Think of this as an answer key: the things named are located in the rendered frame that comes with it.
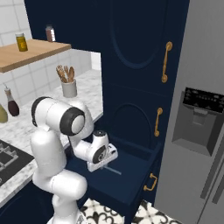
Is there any long gold door handle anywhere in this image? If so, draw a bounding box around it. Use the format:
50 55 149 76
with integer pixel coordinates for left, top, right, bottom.
161 40 174 84

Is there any yellow oil jar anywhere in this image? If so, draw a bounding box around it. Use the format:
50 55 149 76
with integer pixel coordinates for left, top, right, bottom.
14 31 29 53

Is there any gold drawer handle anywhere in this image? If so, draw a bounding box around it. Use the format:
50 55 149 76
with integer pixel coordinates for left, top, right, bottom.
143 172 158 193

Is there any olive green bottle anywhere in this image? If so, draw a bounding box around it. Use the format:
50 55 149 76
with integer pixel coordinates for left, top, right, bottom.
0 103 9 124

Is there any tall navy cupboard door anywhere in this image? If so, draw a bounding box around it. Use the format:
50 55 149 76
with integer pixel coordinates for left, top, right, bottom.
100 0 191 99

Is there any short navy cupboard door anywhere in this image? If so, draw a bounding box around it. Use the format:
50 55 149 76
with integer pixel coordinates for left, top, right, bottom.
101 82 173 152

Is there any white utensil pot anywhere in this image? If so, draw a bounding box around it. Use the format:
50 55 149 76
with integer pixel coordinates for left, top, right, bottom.
59 78 79 99

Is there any wooden spoon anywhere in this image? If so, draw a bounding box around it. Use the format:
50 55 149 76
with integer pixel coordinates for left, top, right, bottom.
68 66 76 83

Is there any dark brown sauce bottle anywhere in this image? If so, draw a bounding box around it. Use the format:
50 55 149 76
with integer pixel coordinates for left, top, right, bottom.
3 82 21 117

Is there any navy base cupboard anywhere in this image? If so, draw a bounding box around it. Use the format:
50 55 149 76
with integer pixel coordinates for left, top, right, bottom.
0 179 58 224

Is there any wooden wall shelf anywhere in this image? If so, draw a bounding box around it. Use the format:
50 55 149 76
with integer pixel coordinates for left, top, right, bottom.
0 38 73 74

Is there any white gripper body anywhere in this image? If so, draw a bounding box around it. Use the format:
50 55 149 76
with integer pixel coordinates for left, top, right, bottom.
86 152 119 173

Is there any brown spice jar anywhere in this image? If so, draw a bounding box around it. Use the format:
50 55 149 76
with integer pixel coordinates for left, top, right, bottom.
45 24 57 43

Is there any black hob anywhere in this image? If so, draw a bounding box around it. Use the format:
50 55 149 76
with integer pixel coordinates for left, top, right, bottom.
0 138 36 188

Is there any navy blue open drawer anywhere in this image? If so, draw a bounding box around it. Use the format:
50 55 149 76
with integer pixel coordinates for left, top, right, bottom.
64 136 164 224

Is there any wooden slotted spatula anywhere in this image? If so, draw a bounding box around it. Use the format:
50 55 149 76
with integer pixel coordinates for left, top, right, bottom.
55 64 67 84

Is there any short gold door handle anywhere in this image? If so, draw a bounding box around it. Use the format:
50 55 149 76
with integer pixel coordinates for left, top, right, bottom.
153 107 164 137

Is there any grey fridge with dispenser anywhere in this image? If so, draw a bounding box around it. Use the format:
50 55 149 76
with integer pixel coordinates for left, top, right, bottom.
153 0 224 224

